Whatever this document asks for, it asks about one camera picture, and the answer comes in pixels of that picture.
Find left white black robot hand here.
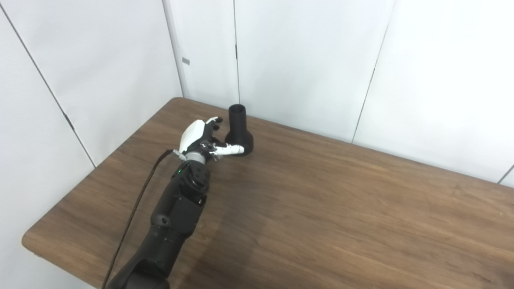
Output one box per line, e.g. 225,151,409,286
173,116,245,163

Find black funnel-shaped nozzle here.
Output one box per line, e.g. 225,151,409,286
225,104,254,156

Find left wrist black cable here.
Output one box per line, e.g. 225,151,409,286
101,149,174,289

